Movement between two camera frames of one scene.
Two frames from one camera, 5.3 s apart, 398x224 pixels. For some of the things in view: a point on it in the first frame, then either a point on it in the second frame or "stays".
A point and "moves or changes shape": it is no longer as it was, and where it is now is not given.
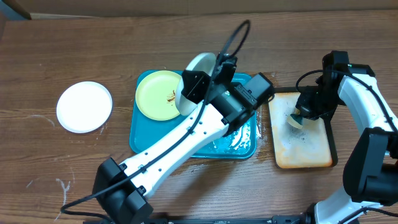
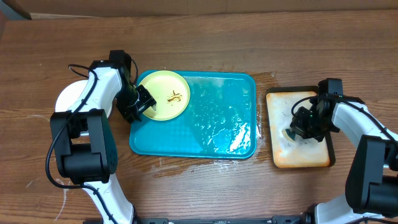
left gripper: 202,82 → 147,101
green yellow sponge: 296,120 moves or changes shape
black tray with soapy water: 313,147 stays
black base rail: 276,219 stays
